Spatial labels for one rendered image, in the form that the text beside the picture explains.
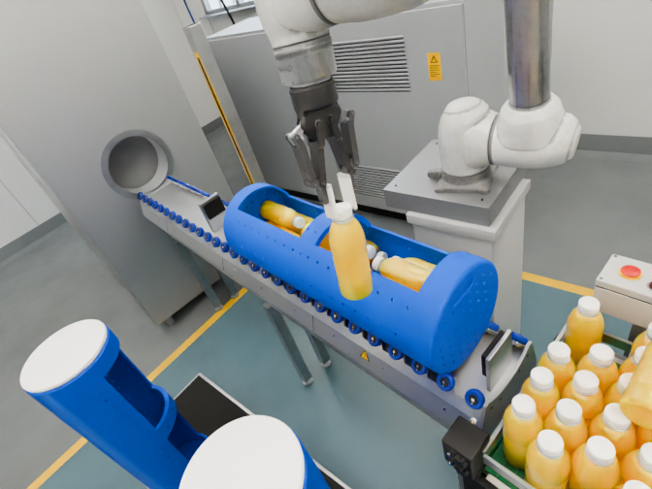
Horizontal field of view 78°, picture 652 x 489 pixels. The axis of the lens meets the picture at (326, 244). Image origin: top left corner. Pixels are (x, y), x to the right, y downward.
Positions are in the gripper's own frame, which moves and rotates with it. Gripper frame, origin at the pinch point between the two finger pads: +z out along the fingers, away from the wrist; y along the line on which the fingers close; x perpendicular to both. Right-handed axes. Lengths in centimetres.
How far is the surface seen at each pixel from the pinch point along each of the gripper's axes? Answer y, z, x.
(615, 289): -45, 37, 31
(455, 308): -14.7, 30.7, 11.7
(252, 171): -43, 31, -130
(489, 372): -16, 47, 18
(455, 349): -14.5, 43.5, 10.8
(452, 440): 1, 50, 21
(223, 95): -40, -8, -127
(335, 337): -7, 58, -29
